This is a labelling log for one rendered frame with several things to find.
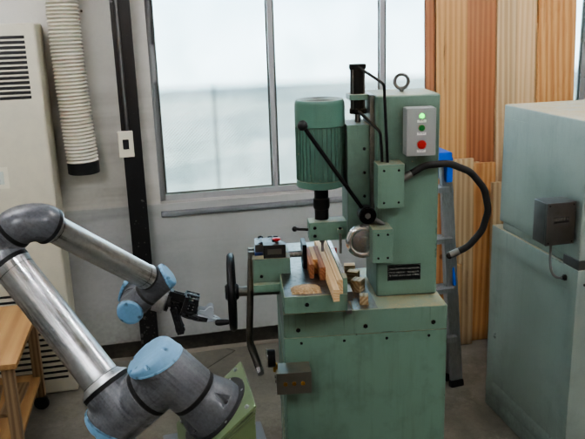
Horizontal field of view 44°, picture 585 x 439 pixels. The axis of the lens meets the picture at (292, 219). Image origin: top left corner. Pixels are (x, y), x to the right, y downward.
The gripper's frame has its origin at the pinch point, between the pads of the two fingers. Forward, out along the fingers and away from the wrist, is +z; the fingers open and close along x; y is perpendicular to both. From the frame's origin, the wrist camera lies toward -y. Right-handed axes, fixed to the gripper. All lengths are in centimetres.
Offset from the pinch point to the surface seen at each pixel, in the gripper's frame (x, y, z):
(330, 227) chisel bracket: -5, 48, 29
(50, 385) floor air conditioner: 83, -92, -61
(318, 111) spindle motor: -9, 86, 10
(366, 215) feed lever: -18, 59, 36
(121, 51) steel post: 111, 75, -71
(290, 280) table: -16.8, 28.6, 18.5
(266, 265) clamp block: -9.7, 29.2, 10.1
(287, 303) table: -32.9, 25.9, 17.0
